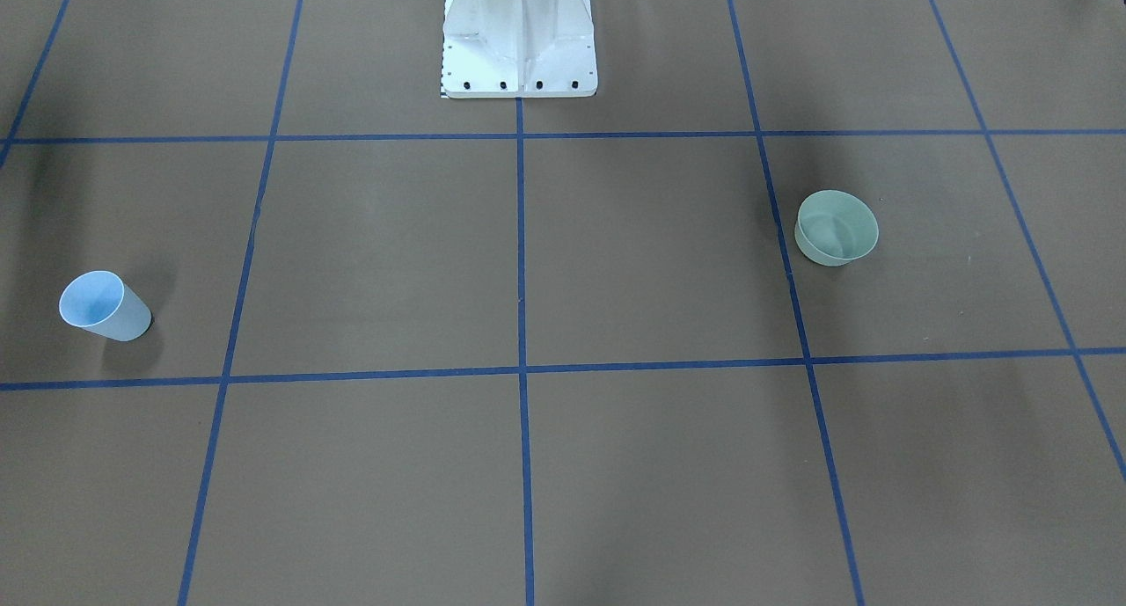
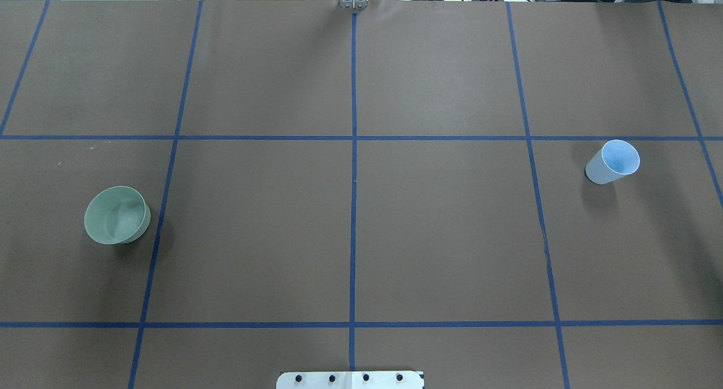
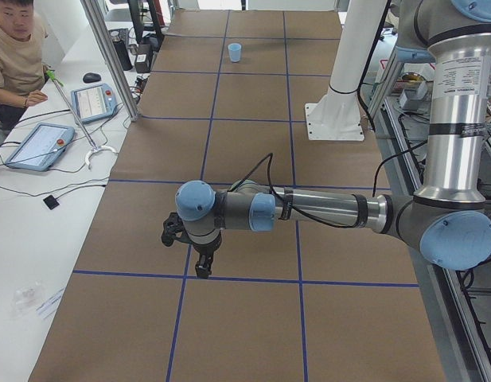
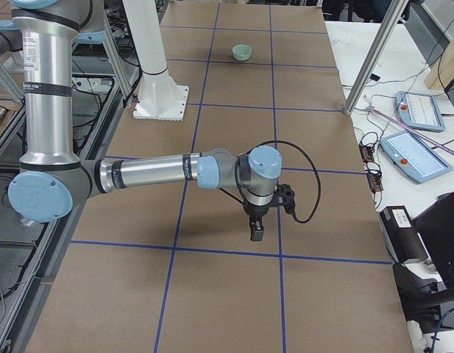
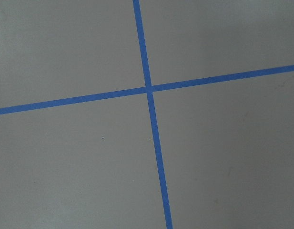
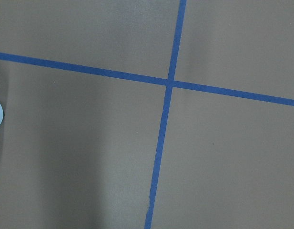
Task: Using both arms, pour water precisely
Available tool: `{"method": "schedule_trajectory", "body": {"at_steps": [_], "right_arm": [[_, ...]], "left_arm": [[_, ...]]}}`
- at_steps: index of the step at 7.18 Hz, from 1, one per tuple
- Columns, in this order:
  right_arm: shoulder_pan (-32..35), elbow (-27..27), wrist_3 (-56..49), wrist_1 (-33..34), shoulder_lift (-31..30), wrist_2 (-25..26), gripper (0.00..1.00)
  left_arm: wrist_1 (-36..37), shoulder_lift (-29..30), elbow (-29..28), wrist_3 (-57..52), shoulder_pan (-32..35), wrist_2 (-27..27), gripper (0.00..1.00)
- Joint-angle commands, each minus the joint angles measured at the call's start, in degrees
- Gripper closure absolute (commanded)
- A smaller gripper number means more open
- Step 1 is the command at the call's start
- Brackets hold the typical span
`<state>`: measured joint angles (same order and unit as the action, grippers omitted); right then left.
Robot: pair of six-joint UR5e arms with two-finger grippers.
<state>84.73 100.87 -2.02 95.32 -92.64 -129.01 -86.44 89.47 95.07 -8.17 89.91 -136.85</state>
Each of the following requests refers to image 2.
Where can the green ceramic bowl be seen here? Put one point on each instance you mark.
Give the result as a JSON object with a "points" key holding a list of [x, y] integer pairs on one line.
{"points": [[117, 215]]}

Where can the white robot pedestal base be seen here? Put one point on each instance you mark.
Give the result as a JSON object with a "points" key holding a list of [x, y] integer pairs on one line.
{"points": [[351, 379]]}

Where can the light blue plastic cup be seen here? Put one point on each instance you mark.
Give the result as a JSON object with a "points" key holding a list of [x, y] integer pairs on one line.
{"points": [[614, 160]]}

